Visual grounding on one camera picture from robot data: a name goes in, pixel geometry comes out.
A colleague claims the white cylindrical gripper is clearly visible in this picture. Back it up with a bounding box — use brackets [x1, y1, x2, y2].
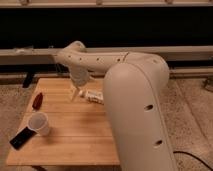
[69, 66, 90, 101]

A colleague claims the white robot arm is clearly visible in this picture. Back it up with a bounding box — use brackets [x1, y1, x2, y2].
[54, 41, 178, 171]

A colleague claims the white tube bottle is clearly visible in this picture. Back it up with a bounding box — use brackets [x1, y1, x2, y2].
[79, 90, 104, 104]

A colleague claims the dark red small object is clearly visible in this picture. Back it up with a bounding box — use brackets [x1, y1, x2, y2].
[32, 93, 43, 110]

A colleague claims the white plastic cup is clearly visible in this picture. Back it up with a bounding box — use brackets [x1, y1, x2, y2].
[27, 112, 50, 136]

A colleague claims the long grey shelf beam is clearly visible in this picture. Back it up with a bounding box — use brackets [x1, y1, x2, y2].
[0, 45, 213, 65]

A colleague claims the black phone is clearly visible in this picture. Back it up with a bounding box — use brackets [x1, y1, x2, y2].
[10, 127, 36, 150]

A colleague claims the black cable on floor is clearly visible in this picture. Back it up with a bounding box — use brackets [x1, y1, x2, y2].
[173, 150, 213, 171]

